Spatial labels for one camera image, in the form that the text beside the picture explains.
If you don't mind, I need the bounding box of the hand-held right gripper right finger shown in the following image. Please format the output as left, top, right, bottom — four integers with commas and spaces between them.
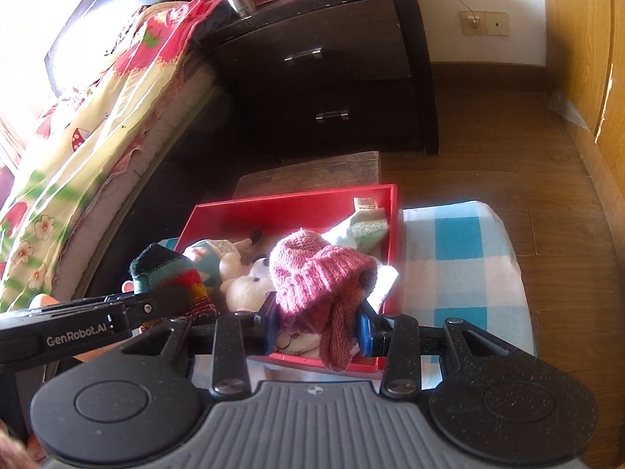
355, 300, 534, 398

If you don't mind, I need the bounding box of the clear plastic bag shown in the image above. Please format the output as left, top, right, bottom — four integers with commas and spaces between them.
547, 89, 593, 130

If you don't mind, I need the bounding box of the worn wooden stool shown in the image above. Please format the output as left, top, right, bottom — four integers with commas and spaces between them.
233, 150, 382, 201

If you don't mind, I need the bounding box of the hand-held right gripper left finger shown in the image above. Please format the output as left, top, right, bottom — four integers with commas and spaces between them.
120, 292, 283, 396

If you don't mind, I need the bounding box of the dark wooden nightstand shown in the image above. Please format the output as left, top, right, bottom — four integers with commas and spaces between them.
200, 0, 440, 157

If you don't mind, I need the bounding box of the dark wooden bed frame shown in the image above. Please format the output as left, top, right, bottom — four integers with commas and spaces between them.
0, 0, 245, 450

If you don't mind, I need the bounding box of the blue checkered tablecloth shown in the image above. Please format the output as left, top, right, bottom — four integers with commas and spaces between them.
156, 199, 538, 382

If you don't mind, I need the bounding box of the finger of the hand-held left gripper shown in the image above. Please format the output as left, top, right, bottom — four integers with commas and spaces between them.
105, 286, 193, 331

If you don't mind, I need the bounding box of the multicolour striped knitted sock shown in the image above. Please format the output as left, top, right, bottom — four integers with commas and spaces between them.
128, 243, 218, 326

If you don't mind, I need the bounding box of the grey-pink mattress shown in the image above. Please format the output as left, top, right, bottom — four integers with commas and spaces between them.
93, 66, 218, 206

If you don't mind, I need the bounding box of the light green towel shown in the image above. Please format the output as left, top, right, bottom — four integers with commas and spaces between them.
322, 197, 391, 257

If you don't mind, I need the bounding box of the floral blanket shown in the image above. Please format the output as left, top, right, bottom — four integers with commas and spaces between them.
0, 0, 228, 299

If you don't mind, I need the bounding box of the beige wall outlet plate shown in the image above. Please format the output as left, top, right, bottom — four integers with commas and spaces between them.
460, 11, 509, 36

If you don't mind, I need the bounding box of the pink knitted hat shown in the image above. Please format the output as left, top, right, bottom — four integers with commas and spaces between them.
268, 227, 379, 372

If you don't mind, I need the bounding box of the cream plush toy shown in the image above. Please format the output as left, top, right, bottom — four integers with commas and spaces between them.
183, 231, 325, 358

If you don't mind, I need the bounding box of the red cardboard box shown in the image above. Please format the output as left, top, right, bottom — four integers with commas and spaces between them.
173, 184, 404, 381

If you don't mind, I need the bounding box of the wooden wardrobe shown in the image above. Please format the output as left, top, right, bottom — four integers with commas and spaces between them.
539, 0, 625, 274

